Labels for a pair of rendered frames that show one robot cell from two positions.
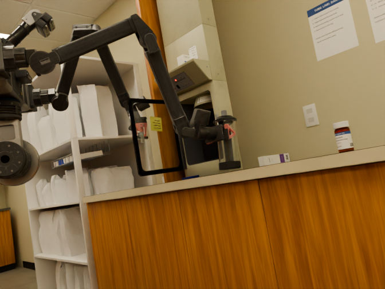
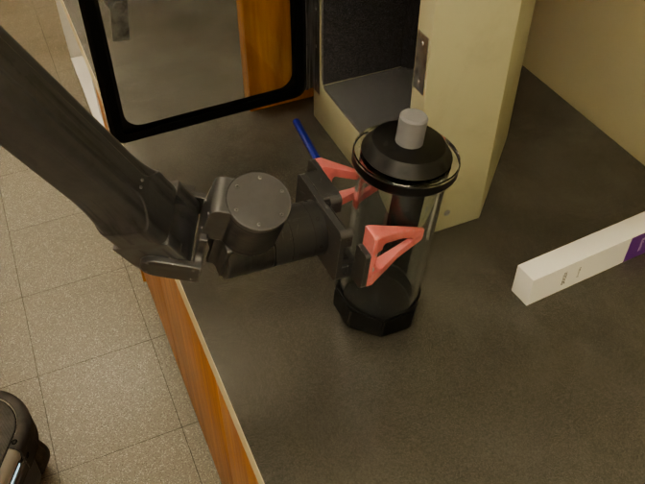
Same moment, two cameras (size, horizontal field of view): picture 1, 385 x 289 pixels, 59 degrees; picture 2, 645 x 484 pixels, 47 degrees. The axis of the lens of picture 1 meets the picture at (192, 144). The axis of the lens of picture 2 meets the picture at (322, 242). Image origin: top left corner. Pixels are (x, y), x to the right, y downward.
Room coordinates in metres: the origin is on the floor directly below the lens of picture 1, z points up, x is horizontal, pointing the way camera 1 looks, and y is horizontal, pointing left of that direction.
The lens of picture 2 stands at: (0.96, -0.29, 1.63)
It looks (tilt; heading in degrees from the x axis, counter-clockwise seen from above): 44 degrees down; 20
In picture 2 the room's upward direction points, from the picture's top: straight up
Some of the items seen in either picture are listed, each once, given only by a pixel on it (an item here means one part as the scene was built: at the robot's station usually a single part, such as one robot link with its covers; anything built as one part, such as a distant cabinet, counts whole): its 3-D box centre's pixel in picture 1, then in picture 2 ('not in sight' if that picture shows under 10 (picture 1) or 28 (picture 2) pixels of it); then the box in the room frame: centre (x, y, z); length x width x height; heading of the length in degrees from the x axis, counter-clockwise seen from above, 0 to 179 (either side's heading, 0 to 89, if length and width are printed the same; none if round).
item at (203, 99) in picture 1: (208, 100); not in sight; (1.84, -0.13, 1.34); 0.18 x 0.18 x 0.05
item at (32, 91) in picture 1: (39, 97); not in sight; (1.61, 0.69, 1.45); 0.09 x 0.08 x 0.12; 16
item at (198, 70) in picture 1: (181, 79); not in sight; (1.75, 0.00, 1.46); 0.32 x 0.12 x 0.10; 44
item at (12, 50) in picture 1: (14, 58); not in sight; (1.13, 0.56, 1.45); 0.09 x 0.08 x 0.12; 16
